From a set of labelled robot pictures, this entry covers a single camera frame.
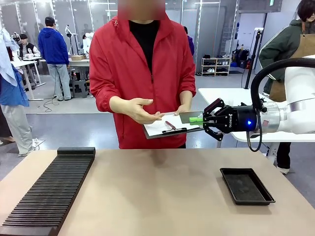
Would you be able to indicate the cardboard box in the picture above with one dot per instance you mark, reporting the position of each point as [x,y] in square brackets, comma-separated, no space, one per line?
[78,57]

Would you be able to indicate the person in blue hoodie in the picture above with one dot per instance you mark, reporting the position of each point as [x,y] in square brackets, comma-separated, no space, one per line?
[53,46]

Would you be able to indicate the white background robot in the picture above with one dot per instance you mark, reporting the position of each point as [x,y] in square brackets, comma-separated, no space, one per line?
[87,40]

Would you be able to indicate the black slotted PCB rack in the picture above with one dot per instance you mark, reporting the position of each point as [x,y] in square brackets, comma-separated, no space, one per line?
[46,196]

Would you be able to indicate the person in brown apron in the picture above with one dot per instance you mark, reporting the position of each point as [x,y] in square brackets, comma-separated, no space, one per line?
[290,41]

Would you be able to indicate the red pen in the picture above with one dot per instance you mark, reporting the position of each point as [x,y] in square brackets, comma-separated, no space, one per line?
[170,125]

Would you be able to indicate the person's left forearm red sleeve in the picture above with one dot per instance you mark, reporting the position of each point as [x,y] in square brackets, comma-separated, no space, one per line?
[189,96]

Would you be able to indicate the small white desk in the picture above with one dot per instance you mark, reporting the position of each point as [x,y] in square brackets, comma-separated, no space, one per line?
[27,64]

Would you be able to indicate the dark wall screen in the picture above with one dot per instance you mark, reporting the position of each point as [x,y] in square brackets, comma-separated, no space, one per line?
[261,5]

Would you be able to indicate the person in light blue shirt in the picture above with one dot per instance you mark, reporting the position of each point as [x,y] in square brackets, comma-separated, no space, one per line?
[14,98]

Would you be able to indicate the black plastic tray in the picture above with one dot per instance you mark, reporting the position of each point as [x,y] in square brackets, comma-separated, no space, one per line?
[246,186]

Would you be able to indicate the green PCB board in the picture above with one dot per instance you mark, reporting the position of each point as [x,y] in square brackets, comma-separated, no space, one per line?
[188,115]

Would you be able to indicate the white lamp stand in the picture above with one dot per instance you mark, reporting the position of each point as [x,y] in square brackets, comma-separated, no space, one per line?
[69,33]

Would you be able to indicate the person in purple top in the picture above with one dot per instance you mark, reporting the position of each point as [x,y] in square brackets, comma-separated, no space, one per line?
[190,43]

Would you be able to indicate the person's left hand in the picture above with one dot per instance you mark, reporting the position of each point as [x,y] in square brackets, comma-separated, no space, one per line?
[182,110]

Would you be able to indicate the white workbench desk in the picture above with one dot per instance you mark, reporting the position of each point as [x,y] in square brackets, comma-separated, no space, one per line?
[80,63]

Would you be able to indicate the dark grey step stool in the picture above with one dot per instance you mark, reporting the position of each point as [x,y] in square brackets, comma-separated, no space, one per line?
[80,88]

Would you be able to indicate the black tripod pole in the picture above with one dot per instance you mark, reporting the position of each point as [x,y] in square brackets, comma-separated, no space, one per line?
[253,56]

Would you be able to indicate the person in red jacket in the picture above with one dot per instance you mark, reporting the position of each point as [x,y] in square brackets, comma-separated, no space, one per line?
[118,73]

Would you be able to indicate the black clipboard clip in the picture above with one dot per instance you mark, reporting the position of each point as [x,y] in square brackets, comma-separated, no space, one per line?
[174,131]

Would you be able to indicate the large white table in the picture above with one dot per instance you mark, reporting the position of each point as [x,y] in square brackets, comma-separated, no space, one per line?
[226,94]

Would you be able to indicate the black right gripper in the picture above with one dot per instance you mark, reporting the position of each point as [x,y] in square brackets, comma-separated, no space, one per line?
[242,119]

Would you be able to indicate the black clipboard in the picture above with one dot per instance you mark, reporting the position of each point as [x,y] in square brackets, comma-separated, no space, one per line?
[150,136]

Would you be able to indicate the white shoe shelf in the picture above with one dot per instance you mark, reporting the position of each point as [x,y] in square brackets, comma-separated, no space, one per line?
[216,66]

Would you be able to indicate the black equipment bags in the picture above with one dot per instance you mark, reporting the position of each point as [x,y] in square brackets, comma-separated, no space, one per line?
[241,59]

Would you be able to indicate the person's right hand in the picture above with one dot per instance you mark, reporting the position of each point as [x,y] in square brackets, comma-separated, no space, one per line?
[137,110]

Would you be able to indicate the person's right forearm red sleeve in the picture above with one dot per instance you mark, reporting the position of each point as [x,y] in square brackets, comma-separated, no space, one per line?
[104,102]

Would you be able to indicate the seated person in varsity jacket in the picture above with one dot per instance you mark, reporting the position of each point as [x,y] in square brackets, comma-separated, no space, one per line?
[29,49]

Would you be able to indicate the white paper sheet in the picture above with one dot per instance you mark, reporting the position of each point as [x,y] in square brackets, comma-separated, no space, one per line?
[157,127]

